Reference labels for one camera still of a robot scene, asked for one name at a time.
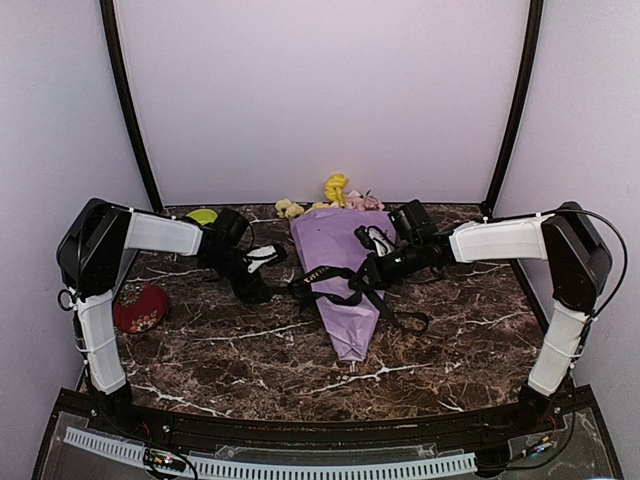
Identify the pink wrapping paper sheet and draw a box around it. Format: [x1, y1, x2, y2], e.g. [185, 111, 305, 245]
[291, 208, 395, 362]

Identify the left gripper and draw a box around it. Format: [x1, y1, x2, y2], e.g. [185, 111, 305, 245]
[204, 248, 268, 304]

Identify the black frame post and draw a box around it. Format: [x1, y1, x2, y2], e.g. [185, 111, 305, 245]
[99, 0, 164, 213]
[480, 0, 544, 217]

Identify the black printed ribbon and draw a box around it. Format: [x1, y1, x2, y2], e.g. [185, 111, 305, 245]
[265, 265, 431, 336]

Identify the right black frame post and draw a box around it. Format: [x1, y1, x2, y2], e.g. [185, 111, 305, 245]
[480, 0, 544, 217]

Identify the yellow rose stem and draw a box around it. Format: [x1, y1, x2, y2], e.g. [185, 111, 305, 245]
[325, 173, 349, 207]

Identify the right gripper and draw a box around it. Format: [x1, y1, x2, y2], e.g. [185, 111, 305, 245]
[349, 240, 424, 290]

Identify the black front rail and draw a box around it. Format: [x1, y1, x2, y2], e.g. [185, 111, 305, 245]
[54, 387, 596, 454]

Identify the yellow daisy bunch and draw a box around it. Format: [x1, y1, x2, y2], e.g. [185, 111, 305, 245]
[274, 198, 331, 220]

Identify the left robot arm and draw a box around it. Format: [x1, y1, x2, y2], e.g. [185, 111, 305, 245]
[56, 198, 287, 395]

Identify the green plastic bowl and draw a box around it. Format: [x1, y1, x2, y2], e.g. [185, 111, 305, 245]
[186, 208, 218, 225]

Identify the white slotted cable duct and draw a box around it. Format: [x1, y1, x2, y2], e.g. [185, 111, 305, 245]
[63, 427, 477, 479]

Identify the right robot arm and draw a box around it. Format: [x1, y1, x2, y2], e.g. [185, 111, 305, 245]
[351, 200, 629, 434]

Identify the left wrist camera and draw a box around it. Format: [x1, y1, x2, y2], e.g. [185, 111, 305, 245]
[213, 208, 249, 247]

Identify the left black frame post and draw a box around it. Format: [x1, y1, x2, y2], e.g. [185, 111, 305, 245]
[99, 0, 164, 213]

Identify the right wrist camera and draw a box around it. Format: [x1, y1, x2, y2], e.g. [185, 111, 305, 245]
[388, 199, 438, 244]

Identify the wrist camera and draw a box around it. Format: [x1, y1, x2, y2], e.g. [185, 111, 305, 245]
[388, 199, 438, 244]
[213, 208, 249, 247]

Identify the red floral dish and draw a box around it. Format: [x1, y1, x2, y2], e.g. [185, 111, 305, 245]
[113, 285, 168, 334]

